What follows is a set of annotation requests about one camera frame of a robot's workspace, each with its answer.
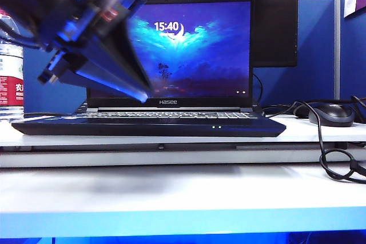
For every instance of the black Hasee laptop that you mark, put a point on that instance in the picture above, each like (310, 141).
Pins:
(200, 55)

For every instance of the wide blue partition panel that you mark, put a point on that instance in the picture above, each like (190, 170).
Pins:
(314, 55)

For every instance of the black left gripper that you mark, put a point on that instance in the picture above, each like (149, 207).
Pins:
(83, 21)

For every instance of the silver partition post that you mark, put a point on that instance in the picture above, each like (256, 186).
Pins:
(337, 55)

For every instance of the black ASUS monitor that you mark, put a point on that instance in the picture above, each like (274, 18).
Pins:
(274, 27)

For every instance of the blue partition panel with poster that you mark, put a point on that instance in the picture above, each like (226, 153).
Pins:
(353, 61)

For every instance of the black grey computer mouse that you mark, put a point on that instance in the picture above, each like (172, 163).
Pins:
(331, 115)

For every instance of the clear water bottle red label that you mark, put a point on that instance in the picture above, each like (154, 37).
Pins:
(11, 89)

